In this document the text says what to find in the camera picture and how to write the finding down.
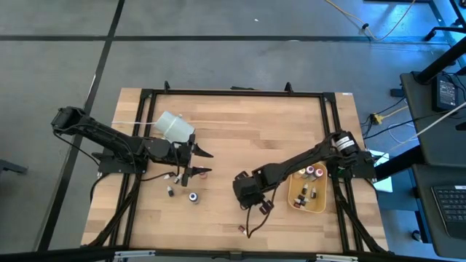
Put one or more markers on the black keyboard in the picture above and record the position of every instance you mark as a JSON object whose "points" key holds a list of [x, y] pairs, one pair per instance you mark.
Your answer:
{"points": [[453, 207]]}

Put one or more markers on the large blue food coloring bottle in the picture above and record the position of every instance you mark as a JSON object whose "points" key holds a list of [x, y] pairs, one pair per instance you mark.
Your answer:
{"points": [[193, 197]]}

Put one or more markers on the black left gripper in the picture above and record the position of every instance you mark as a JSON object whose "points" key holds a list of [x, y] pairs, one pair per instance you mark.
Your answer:
{"points": [[180, 153]]}

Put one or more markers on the small black dropper bottle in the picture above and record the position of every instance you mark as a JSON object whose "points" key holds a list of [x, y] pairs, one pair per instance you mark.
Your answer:
{"points": [[302, 198], [170, 191]]}

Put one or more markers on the black floor object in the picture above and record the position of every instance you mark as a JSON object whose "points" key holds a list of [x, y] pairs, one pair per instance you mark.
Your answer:
{"points": [[11, 167]]}

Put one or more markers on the black crossbar with silver brackets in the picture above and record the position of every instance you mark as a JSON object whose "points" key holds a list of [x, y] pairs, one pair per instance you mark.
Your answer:
{"points": [[233, 254]]}

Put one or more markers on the black desk leg bar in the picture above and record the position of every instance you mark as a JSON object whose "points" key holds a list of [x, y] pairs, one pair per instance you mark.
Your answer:
{"points": [[404, 162]]}

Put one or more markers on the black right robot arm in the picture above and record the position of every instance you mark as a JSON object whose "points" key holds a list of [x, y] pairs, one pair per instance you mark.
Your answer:
{"points": [[302, 160]]}

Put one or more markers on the black table frame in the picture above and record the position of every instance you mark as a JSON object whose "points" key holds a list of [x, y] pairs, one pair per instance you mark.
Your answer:
{"points": [[236, 93]]}

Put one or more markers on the black office chair base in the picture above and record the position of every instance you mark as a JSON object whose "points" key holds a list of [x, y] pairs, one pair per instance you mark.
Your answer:
{"points": [[444, 29]]}

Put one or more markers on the black caster wheel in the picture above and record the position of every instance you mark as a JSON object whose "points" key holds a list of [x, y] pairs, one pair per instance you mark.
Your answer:
{"points": [[416, 236]]}

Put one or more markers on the white paper sheet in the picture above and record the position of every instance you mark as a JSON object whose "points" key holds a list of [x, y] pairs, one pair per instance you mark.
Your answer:
{"points": [[384, 183]]}

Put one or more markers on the small dropper bottle white cap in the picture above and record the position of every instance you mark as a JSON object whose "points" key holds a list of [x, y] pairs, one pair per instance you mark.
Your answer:
{"points": [[299, 202]]}

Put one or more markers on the orange food coloring bottle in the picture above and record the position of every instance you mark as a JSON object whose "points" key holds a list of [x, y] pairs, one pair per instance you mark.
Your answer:
{"points": [[203, 175]]}

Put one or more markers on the red-label dropper bottle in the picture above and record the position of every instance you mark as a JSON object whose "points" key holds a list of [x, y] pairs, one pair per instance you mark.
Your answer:
{"points": [[241, 229]]}

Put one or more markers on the dark dropper bottle white cap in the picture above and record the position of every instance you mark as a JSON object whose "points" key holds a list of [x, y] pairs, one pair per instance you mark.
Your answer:
{"points": [[177, 178], [167, 177]]}

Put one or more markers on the pink food coloring bottle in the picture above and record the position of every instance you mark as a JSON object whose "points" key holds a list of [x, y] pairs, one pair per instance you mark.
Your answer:
{"points": [[319, 172]]}

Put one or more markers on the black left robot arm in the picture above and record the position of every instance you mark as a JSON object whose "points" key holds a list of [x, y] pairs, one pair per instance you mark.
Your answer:
{"points": [[109, 138]]}

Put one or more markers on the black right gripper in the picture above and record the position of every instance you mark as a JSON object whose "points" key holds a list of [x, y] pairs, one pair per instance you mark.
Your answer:
{"points": [[251, 193]]}

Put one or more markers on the small red dropper bottle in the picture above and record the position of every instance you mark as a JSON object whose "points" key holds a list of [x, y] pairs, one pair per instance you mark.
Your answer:
{"points": [[297, 206]]}

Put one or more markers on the black power adapter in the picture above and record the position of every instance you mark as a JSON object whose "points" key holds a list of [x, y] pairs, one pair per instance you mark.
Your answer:
{"points": [[445, 92]]}

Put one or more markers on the yellow plastic basket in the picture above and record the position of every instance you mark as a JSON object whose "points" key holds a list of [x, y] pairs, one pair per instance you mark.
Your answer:
{"points": [[319, 203]]}

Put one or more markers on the blue-label dropper bottle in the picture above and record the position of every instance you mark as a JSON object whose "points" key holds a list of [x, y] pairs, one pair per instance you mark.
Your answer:
{"points": [[313, 193]]}

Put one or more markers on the yellow power strip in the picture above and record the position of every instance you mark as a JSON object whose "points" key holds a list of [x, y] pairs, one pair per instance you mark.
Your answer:
{"points": [[377, 119]]}

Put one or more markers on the black diagonal pole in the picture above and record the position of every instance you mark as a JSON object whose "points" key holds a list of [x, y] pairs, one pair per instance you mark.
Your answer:
{"points": [[440, 63]]}

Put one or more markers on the dark grey keyboard desk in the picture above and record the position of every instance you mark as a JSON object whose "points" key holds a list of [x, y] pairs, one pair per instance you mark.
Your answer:
{"points": [[422, 203]]}

